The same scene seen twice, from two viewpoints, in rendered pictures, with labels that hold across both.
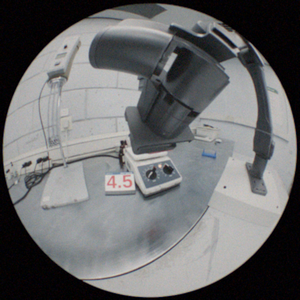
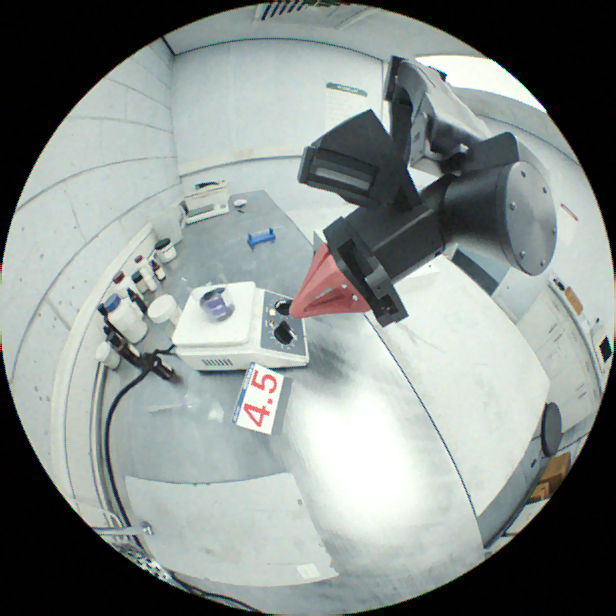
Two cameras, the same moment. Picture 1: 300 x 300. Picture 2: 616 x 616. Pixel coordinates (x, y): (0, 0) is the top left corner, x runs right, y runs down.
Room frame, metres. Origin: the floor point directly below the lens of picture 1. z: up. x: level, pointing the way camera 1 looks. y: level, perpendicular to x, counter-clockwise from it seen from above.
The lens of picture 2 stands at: (0.16, 0.13, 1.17)
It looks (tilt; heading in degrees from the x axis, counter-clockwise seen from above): 47 degrees down; 290
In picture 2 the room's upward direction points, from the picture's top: straight up
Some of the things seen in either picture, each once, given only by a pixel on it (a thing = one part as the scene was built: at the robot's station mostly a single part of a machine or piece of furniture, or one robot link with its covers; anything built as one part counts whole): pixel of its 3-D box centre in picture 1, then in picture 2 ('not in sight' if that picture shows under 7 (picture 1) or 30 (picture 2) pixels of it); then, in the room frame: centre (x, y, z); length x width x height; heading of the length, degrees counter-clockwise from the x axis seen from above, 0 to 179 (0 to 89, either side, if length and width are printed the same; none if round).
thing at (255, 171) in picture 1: (258, 166); not in sight; (0.13, -0.35, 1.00); 0.20 x 0.07 x 0.08; 137
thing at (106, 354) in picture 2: (118, 147); (108, 356); (0.60, 0.20, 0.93); 0.05 x 0.05 x 0.05
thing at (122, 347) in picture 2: (122, 147); (123, 348); (0.54, 0.16, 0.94); 0.03 x 0.03 x 0.08
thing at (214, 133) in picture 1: (208, 132); (209, 195); (1.28, -0.86, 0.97); 0.37 x 0.31 x 0.14; 127
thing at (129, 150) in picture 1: (145, 151); (215, 311); (0.35, 0.02, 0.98); 0.12 x 0.12 x 0.01; 26
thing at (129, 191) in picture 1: (119, 182); (264, 399); (0.23, 0.09, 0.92); 0.09 x 0.06 x 0.04; 101
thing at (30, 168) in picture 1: (32, 167); not in sight; (0.20, 0.73, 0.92); 0.40 x 0.06 x 0.04; 129
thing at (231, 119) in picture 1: (251, 123); (293, 150); (0.86, -1.46, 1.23); 1.90 x 0.06 x 0.10; 39
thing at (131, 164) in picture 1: (148, 164); (239, 327); (0.32, 0.01, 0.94); 0.22 x 0.13 x 0.08; 26
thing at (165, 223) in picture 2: not in sight; (170, 226); (0.97, -0.31, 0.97); 0.18 x 0.13 x 0.15; 82
